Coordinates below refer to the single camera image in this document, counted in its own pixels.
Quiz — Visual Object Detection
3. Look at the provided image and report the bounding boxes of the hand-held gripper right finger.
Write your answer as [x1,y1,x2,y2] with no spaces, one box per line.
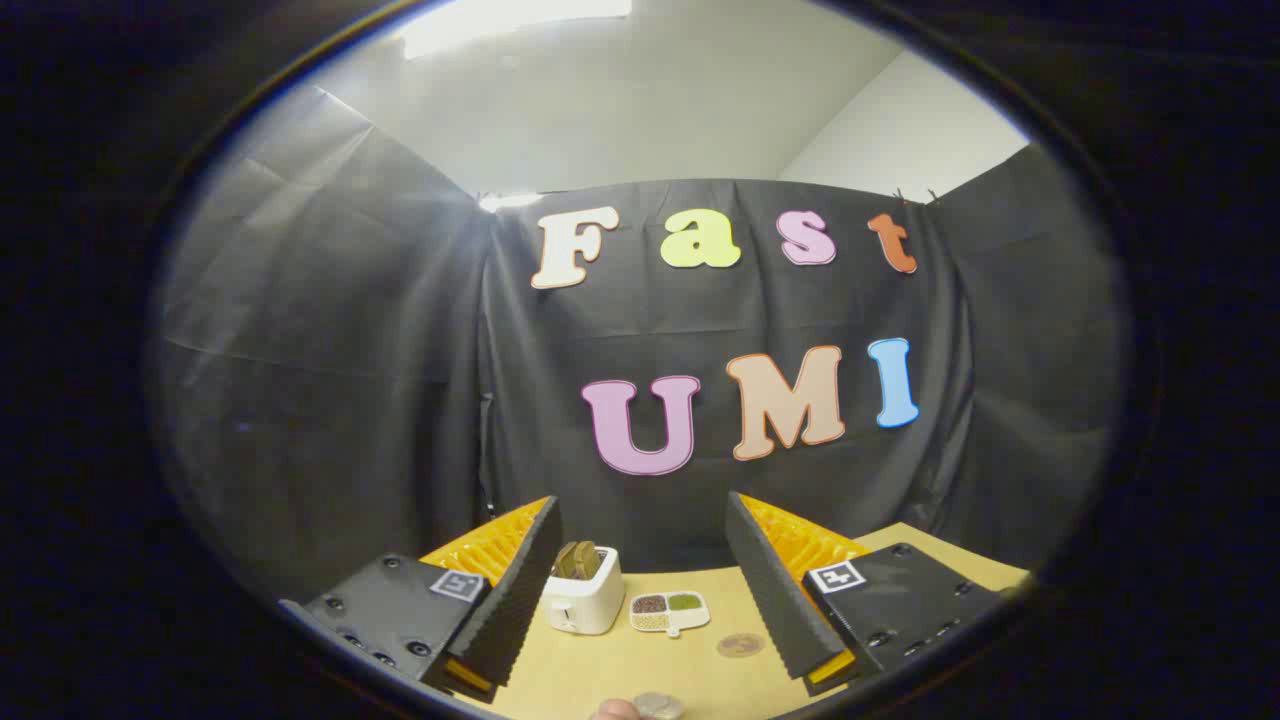
[725,491,1003,699]

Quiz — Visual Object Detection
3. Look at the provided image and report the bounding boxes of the white toaster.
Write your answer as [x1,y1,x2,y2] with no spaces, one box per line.
[542,546,627,637]

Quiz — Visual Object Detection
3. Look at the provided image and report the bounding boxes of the brown toast slices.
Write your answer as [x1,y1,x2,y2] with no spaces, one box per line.
[553,540,603,581]

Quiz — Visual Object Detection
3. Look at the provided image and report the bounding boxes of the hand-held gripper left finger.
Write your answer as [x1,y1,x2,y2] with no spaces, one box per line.
[279,496,564,704]

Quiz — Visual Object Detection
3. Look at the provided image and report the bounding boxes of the black backdrop cloth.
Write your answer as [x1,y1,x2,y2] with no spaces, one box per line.
[145,85,1131,601]

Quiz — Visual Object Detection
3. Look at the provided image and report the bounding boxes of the white divided dish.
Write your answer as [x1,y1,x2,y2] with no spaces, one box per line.
[629,590,712,639]

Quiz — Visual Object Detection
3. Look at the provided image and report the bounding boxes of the wooden table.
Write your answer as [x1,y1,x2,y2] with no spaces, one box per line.
[480,520,1031,720]

